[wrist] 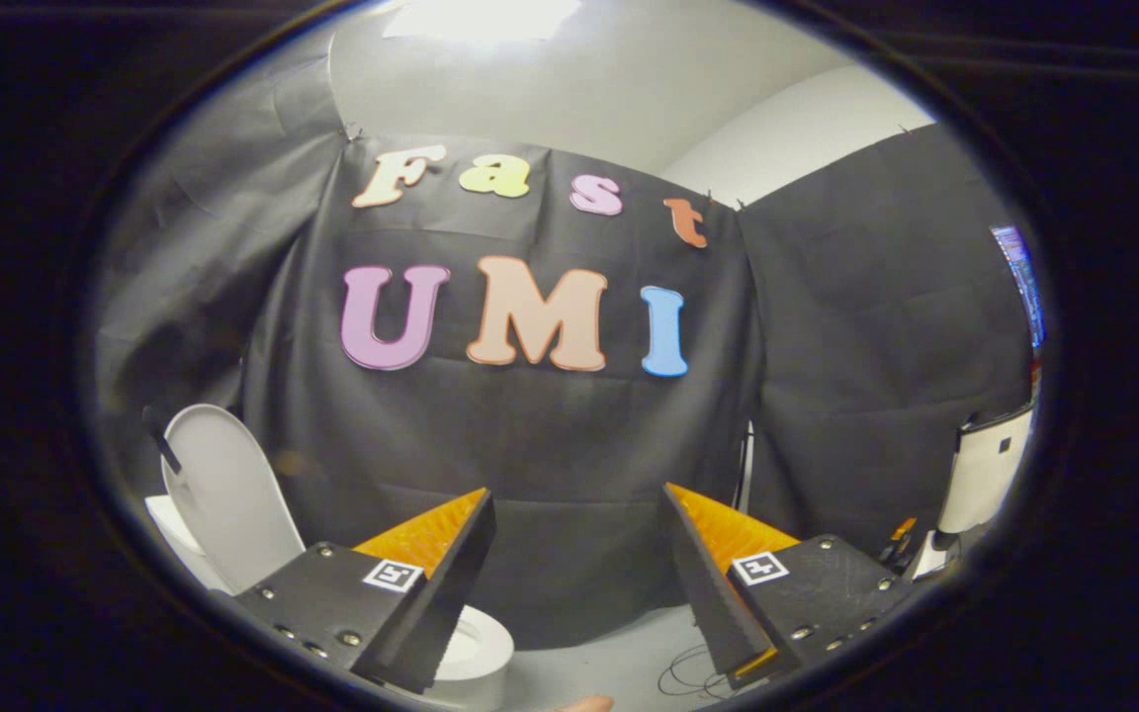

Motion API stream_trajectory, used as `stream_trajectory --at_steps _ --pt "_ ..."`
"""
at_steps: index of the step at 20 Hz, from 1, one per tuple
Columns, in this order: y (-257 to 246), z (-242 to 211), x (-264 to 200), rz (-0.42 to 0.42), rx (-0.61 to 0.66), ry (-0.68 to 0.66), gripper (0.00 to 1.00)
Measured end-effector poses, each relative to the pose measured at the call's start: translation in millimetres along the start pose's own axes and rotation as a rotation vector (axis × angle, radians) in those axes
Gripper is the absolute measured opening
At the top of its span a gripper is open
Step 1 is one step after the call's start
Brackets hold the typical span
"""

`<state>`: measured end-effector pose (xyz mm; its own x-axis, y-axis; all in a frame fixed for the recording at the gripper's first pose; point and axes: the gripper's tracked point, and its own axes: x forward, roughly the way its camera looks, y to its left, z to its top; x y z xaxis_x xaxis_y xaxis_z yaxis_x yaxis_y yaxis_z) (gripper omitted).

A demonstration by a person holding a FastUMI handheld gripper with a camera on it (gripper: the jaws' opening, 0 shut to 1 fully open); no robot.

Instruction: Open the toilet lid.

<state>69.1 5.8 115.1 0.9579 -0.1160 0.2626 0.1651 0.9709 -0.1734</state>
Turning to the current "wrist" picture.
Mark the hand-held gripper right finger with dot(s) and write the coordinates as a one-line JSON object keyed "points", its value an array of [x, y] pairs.
{"points": [[703, 583]]}

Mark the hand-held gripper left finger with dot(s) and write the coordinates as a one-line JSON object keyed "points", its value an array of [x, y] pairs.
{"points": [[441, 593]]}

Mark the white toilet lid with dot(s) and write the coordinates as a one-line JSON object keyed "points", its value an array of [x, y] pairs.
{"points": [[223, 494]]}

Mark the white toilet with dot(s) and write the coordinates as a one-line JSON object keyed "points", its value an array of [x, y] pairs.
{"points": [[481, 648]]}

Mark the black tripod light stand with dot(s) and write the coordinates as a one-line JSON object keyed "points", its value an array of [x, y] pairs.
{"points": [[745, 475]]}

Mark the black backdrop cloth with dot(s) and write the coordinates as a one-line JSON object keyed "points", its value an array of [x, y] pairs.
{"points": [[569, 445]]}

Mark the orange and black tool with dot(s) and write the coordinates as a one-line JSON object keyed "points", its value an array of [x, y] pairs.
{"points": [[901, 542]]}

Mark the white boxy device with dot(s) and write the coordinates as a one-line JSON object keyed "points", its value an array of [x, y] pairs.
{"points": [[985, 475]]}

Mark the blue lit screen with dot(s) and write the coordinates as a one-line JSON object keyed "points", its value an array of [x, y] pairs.
{"points": [[1022, 282]]}

